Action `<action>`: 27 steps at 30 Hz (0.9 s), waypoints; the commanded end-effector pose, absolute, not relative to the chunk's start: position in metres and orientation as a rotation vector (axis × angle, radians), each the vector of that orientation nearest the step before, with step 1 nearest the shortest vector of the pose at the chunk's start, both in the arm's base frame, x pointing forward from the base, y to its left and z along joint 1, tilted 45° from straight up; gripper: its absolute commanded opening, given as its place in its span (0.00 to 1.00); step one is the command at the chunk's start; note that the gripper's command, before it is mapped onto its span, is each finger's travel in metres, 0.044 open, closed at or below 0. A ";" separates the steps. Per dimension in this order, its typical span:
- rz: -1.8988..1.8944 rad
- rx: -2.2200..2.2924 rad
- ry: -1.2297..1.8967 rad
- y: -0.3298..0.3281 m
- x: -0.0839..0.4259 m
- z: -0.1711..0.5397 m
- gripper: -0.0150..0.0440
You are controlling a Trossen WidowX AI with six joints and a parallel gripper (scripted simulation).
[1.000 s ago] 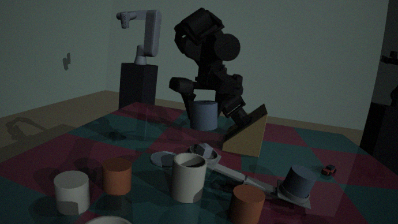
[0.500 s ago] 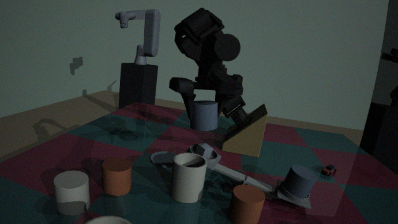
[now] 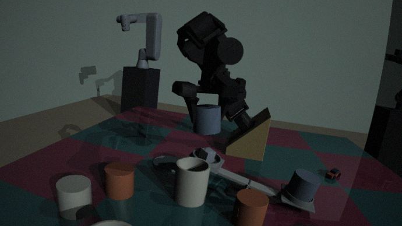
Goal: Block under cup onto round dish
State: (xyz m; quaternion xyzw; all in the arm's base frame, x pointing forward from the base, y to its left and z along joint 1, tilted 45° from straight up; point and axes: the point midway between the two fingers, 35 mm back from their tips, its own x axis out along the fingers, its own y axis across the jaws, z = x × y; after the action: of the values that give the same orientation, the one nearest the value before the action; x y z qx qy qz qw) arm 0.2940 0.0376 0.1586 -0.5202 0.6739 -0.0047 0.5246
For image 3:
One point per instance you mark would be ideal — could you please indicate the brown cylinder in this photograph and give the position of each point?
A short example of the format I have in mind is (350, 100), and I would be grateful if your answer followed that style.
(119, 180)
(250, 208)

